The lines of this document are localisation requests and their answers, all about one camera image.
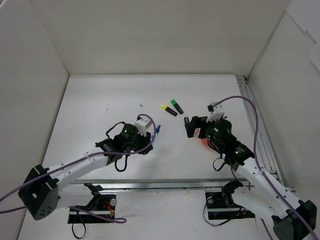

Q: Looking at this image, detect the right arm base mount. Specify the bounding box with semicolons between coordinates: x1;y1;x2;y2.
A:
202;180;255;227

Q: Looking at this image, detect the aluminium right side rail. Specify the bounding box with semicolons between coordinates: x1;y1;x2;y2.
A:
234;74;286;187

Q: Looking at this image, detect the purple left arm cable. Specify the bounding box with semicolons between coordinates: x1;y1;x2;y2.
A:
0;113;157;224

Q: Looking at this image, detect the aluminium rail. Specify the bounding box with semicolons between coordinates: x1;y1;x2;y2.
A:
234;74;286;187
63;178;251;191

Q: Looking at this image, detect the blue highlighter marker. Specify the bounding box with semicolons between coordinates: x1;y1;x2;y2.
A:
184;116;190;137

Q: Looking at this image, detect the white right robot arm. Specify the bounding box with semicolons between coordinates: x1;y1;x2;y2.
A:
184;116;317;240

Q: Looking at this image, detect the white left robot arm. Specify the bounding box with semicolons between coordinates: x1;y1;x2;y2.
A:
18;122;158;221

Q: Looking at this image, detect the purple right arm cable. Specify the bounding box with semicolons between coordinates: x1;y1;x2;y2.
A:
212;95;317;240

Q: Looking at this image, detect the aluminium front rail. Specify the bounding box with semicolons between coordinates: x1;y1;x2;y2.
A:
63;178;251;191

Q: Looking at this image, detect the white eraser block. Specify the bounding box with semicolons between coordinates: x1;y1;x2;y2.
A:
193;128;201;138

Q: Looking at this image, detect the green highlighter marker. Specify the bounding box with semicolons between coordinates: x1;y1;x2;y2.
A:
170;99;184;115

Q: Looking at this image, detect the yellow highlighter marker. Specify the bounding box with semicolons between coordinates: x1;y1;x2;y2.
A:
161;104;178;117

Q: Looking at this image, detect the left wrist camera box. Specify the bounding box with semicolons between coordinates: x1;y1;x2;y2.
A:
134;116;152;136

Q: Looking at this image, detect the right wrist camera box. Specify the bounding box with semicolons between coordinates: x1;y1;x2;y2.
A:
206;102;226;123

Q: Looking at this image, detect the clear small spray bottle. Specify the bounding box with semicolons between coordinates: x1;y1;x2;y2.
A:
150;124;161;146

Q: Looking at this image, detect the orange round organizer container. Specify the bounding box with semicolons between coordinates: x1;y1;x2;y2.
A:
201;138;215;150

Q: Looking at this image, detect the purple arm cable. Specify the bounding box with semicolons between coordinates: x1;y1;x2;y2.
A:
0;113;157;224
212;95;317;240

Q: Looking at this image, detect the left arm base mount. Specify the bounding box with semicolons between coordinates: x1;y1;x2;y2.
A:
67;183;117;224

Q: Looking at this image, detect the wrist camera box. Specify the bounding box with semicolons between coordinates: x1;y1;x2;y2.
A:
206;102;226;123
134;116;152;136

